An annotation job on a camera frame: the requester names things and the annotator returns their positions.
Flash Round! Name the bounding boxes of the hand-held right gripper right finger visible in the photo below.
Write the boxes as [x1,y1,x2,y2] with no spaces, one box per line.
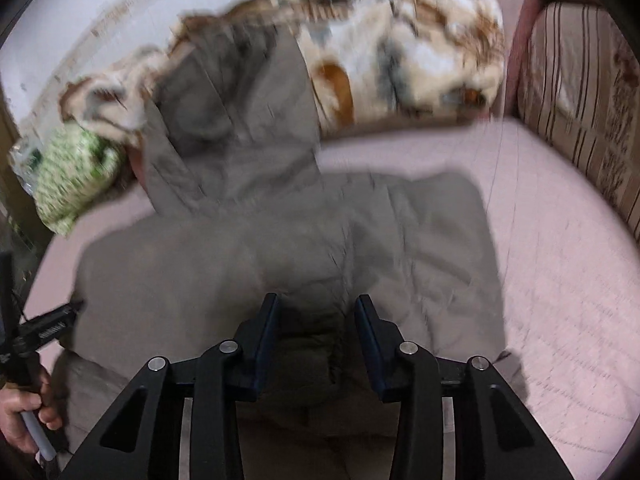
[354,295,576,480]

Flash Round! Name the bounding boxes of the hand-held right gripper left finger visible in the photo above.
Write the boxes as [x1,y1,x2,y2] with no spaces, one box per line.
[60,292,281,480]

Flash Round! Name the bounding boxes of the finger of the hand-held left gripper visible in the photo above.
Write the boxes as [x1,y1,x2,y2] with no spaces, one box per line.
[20,301,84,356]

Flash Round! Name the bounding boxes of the grey padded jacket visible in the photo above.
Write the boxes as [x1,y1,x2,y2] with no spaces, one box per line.
[50,22,526,480]

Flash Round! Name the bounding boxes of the person's left hand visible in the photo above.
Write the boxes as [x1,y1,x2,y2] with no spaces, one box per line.
[0,367,63,453]

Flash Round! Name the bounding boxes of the green patterned pillow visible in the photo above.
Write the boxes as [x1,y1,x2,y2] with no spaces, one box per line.
[32,122,126,236]

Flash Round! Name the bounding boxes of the clear plastic bag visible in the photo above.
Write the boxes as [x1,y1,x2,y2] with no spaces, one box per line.
[9,127,53,196]

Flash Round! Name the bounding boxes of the leaf printed fleece blanket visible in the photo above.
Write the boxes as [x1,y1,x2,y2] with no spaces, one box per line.
[59,0,506,143]

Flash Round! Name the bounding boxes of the striped beige cushion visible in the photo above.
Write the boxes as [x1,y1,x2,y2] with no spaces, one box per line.
[517,2,640,241]

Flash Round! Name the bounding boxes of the reddish wooden bed frame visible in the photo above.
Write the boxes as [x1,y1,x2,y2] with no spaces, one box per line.
[462,0,596,121]

